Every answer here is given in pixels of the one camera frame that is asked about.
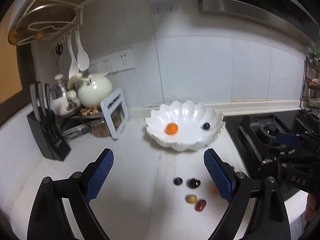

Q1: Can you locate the orange tangerine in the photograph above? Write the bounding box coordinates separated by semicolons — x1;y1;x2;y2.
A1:
165;122;178;135
212;184;219;194

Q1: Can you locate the red grape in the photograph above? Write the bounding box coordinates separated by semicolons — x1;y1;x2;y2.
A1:
195;199;207;212

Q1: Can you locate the tan longan fruit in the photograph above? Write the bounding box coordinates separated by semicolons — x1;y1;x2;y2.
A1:
185;194;197;204

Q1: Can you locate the dark cherry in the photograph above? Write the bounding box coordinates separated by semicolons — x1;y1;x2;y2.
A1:
187;178;201;189

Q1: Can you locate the dark blueberry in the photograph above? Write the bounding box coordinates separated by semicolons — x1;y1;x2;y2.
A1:
202;122;210;130
173;177;183;186

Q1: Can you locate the person's hand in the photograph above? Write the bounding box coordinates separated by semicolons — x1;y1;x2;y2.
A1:
304;194;318;222

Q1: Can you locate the black gas stove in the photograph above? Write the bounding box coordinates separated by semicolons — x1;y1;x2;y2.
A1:
225;110;319;199

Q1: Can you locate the black knife block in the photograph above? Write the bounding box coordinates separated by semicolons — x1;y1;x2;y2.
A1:
27;82;71;161

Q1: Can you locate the dark blueberry in bowl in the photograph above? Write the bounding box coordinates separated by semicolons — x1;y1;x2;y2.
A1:
202;122;210;130

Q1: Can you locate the white scalloped shell bowl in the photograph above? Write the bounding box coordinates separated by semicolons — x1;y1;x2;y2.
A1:
145;101;226;152

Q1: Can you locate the glass jar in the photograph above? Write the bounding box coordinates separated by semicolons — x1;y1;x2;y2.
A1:
86;110;121;138

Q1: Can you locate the steel range hood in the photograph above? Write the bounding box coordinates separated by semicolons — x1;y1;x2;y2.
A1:
198;0;319;46

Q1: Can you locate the cream ceramic teapot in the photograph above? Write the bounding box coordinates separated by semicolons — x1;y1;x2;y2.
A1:
67;73;113;108

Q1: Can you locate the white hanging spoon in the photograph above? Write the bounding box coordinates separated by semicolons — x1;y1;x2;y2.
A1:
75;30;89;72

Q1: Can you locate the wooden cutting board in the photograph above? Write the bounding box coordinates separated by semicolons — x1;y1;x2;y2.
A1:
7;0;89;46

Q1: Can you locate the white frame rack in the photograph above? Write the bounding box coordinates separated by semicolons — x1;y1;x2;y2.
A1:
100;87;130;140

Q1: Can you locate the white wall socket strip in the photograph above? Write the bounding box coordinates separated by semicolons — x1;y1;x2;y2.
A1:
88;49;135;74

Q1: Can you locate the white wire wall rack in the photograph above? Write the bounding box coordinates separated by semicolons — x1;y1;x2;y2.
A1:
15;0;84;46

